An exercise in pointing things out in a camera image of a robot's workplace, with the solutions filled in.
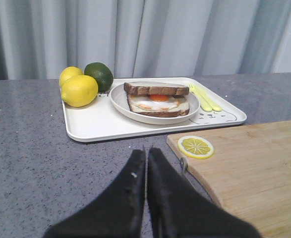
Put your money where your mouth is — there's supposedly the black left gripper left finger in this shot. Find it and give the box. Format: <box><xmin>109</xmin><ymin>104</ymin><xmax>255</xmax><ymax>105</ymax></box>
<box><xmin>44</xmin><ymin>150</ymin><xmax>146</xmax><ymax>238</ymax></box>

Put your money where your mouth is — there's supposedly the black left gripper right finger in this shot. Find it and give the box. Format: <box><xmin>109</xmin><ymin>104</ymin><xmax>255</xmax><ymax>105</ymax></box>
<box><xmin>147</xmin><ymin>148</ymin><xmax>261</xmax><ymax>238</ymax></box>

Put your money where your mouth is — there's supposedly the fried egg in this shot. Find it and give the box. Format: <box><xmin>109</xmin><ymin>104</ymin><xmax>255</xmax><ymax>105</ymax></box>
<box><xmin>130</xmin><ymin>95</ymin><xmax>181</xmax><ymax>112</ymax></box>

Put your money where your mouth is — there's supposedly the white round plate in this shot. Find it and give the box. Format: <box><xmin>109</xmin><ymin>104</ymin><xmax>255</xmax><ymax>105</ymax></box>
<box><xmin>110</xmin><ymin>83</ymin><xmax>200</xmax><ymax>125</ymax></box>

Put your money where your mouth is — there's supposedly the white bear tray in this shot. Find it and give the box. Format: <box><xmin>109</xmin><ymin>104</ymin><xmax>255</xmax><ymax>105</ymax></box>
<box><xmin>63</xmin><ymin>77</ymin><xmax>247</xmax><ymax>142</ymax></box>

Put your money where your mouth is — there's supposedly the lemon slice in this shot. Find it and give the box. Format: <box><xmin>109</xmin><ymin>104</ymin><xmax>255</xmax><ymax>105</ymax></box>
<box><xmin>177</xmin><ymin>135</ymin><xmax>214</xmax><ymax>159</ymax></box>

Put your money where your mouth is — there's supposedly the wooden cutting board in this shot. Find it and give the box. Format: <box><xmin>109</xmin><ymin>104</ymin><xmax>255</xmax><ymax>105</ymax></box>
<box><xmin>166</xmin><ymin>119</ymin><xmax>291</xmax><ymax>238</ymax></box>

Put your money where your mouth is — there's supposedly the yellow-green plastic fork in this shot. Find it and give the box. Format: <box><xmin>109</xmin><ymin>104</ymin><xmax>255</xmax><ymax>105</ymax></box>
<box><xmin>188</xmin><ymin>84</ymin><xmax>212</xmax><ymax>112</ymax></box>

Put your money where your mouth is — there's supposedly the yellow-green plastic spoon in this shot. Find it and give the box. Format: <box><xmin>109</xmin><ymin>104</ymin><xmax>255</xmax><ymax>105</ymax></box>
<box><xmin>195</xmin><ymin>86</ymin><xmax>222</xmax><ymax>112</ymax></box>

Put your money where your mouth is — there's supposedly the yellow lemon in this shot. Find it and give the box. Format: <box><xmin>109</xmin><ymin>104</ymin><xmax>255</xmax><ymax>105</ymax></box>
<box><xmin>59</xmin><ymin>66</ymin><xmax>84</xmax><ymax>88</ymax></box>
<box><xmin>61</xmin><ymin>75</ymin><xmax>99</xmax><ymax>107</ymax></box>

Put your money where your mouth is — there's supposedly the green lime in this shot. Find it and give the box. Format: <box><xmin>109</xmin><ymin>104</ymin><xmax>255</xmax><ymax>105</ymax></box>
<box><xmin>84</xmin><ymin>62</ymin><xmax>114</xmax><ymax>92</ymax></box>

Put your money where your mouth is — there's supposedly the grey curtain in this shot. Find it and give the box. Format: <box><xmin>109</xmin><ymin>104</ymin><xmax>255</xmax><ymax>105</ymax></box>
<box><xmin>0</xmin><ymin>0</ymin><xmax>291</xmax><ymax>80</ymax></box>

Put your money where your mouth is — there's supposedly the metal cutting board handle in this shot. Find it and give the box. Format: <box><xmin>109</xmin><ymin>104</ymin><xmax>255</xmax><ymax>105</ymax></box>
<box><xmin>180</xmin><ymin>157</ymin><xmax>188</xmax><ymax>177</ymax></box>

